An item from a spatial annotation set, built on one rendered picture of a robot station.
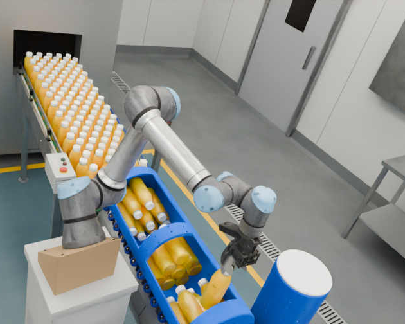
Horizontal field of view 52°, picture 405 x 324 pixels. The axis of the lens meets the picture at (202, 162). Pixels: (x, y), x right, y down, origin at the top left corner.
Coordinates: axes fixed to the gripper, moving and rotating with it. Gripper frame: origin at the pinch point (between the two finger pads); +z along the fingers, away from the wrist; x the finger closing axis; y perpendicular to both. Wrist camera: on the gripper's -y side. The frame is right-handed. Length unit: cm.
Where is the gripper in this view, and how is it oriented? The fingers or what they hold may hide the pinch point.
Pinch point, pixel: (227, 267)
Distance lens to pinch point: 146.8
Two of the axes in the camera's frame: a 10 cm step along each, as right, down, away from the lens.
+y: 4.8, 5.9, -6.5
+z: -2.5, 8.0, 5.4
